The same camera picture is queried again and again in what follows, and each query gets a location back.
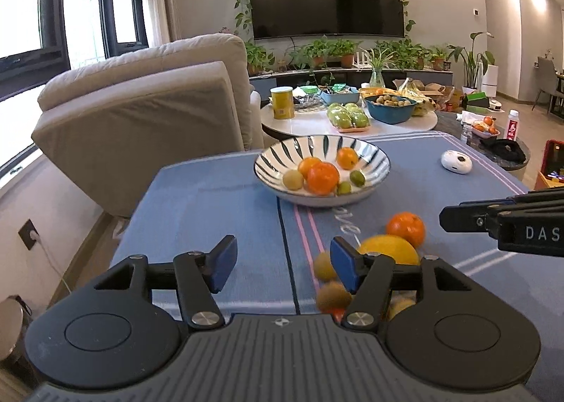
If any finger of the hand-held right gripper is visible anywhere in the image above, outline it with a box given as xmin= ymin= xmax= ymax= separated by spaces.
xmin=507 ymin=188 xmax=564 ymax=202
xmin=439 ymin=199 xmax=564 ymax=234

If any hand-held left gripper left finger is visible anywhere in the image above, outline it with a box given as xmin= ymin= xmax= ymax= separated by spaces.
xmin=93 ymin=235 xmax=239 ymax=330

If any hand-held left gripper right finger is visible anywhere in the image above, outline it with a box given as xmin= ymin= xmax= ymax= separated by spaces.
xmin=330 ymin=236 xmax=474 ymax=332

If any yellow lemon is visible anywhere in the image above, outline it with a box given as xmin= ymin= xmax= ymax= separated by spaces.
xmin=357 ymin=235 xmax=420 ymax=266

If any mandarin orange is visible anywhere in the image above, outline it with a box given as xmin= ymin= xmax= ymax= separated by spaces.
xmin=336 ymin=147 xmax=359 ymax=171
xmin=298 ymin=156 xmax=323 ymax=178
xmin=386 ymin=212 xmax=427 ymax=248

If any small yellow round fruit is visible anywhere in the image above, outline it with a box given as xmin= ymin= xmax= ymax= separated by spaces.
xmin=282 ymin=169 xmax=306 ymax=191
xmin=388 ymin=296 xmax=417 ymax=321

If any large orange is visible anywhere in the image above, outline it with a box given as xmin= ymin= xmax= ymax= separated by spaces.
xmin=306 ymin=162 xmax=341 ymax=196

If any white blue striped bowl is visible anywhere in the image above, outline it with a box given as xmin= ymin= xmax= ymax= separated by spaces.
xmin=253 ymin=134 xmax=392 ymax=208

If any plate of small fruits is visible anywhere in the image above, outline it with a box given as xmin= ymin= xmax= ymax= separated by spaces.
xmin=471 ymin=117 xmax=501 ymax=138

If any orange box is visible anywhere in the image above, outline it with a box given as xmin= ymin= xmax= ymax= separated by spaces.
xmin=534 ymin=171 xmax=564 ymax=191

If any white round device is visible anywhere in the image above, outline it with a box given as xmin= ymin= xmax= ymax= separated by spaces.
xmin=441 ymin=149 xmax=472 ymax=174

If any black pouch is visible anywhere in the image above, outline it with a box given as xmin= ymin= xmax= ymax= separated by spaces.
xmin=478 ymin=138 xmax=527 ymax=162

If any blue striped tablecloth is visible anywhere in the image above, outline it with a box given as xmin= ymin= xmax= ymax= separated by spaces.
xmin=108 ymin=131 xmax=564 ymax=402

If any white bottle red label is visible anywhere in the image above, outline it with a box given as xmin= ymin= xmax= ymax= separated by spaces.
xmin=506 ymin=109 xmax=520 ymax=143

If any dark marble table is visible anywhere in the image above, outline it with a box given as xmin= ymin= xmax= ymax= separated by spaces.
xmin=434 ymin=111 xmax=529 ymax=169

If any grey dining chair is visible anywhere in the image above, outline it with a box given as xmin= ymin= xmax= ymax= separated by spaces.
xmin=531 ymin=56 xmax=564 ymax=110

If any white air purifier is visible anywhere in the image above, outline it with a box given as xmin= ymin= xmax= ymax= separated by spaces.
xmin=481 ymin=64 xmax=501 ymax=99

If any blue fruit bowl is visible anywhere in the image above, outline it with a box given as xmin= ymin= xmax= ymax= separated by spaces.
xmin=364 ymin=94 xmax=418 ymax=124

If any cardboard box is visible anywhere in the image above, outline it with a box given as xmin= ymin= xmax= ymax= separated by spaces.
xmin=418 ymin=81 xmax=454 ymax=103

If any bunch of bananas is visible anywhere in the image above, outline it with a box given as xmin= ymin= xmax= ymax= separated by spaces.
xmin=394 ymin=78 xmax=437 ymax=116

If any pile of longans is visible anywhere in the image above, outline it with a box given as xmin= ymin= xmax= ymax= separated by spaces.
xmin=367 ymin=94 xmax=415 ymax=107

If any white round table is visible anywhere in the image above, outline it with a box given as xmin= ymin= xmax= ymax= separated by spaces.
xmin=260 ymin=100 xmax=439 ymax=143

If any pack of green apples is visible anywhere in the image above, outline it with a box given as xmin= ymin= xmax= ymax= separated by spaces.
xmin=326 ymin=103 xmax=372 ymax=133

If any tall leafy floor plant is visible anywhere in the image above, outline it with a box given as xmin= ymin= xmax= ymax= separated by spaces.
xmin=447 ymin=31 xmax=495 ymax=92

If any green potted plant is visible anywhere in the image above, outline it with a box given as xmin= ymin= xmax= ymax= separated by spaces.
xmin=244 ymin=41 xmax=276 ymax=76
xmin=300 ymin=36 xmax=338 ymax=68
xmin=385 ymin=38 xmax=430 ymax=70
xmin=332 ymin=38 xmax=362 ymax=69
xmin=429 ymin=45 xmax=450 ymax=72

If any glass vase with plant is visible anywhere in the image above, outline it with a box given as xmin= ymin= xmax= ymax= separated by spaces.
xmin=363 ymin=49 xmax=397 ymax=89

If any small blue container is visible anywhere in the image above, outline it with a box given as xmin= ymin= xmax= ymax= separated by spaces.
xmin=319 ymin=88 xmax=361 ymax=105

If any beige recliner sofa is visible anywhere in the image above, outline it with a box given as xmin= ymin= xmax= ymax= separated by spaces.
xmin=31 ymin=33 xmax=263 ymax=220

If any yellow can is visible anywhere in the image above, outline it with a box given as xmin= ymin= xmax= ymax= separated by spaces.
xmin=270 ymin=86 xmax=295 ymax=121

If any dish of wrapped snacks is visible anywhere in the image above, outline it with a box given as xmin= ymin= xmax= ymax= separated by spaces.
xmin=294 ymin=86 xmax=322 ymax=110

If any grey television cabinet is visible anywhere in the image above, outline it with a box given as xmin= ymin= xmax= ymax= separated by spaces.
xmin=249 ymin=69 xmax=454 ymax=97

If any round metal bin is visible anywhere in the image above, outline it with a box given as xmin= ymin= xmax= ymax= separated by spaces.
xmin=0 ymin=295 xmax=25 ymax=361

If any black framed window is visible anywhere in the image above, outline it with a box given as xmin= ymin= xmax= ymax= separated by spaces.
xmin=98 ymin=0 xmax=151 ymax=60
xmin=0 ymin=0 xmax=71 ymax=99

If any white power cable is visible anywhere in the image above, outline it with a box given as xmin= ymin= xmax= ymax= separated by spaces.
xmin=33 ymin=235 xmax=73 ymax=297

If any black wall socket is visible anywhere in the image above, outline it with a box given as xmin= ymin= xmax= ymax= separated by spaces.
xmin=18 ymin=219 xmax=42 ymax=251

